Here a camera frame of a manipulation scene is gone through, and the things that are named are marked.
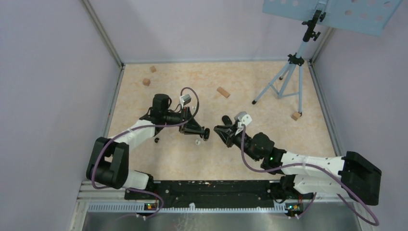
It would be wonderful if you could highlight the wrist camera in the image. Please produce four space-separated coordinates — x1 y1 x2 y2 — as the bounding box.
234 111 252 135
179 94 191 108

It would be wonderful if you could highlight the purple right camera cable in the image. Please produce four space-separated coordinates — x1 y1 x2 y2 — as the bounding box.
240 124 380 226

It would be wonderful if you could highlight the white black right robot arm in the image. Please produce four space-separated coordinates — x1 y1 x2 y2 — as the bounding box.
214 114 382 206

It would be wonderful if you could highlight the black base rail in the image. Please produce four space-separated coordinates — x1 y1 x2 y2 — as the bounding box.
124 179 315 210

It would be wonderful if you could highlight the wooden block under tripod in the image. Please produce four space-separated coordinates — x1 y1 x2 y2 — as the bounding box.
291 112 302 121

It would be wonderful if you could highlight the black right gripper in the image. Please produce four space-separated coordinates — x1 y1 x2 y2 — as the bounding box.
215 123 260 162

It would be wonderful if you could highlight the light blue tripod stand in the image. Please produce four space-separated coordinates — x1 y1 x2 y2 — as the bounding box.
252 10 326 113

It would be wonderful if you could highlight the long wooden block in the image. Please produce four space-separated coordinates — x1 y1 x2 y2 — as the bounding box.
217 87 230 98

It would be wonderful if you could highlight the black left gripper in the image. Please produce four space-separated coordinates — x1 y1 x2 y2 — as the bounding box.
163 106 204 135

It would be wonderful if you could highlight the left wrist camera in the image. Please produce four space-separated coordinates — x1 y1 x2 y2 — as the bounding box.
179 94 191 108

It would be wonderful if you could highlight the wooden cube left side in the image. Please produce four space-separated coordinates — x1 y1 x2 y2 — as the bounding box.
142 78 151 86

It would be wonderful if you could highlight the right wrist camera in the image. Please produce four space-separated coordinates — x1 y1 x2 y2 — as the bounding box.
234 111 252 135

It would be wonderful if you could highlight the white slotted cable duct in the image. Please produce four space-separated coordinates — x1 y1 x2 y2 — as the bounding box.
88 202 287 213

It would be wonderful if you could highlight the light blue perforated panel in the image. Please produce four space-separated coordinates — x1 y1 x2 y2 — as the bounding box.
262 0 402 36

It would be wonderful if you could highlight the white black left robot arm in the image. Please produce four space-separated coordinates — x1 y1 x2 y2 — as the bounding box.
86 94 210 199

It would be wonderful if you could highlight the wooden cube near corner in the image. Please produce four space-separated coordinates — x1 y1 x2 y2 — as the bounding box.
150 66 157 73

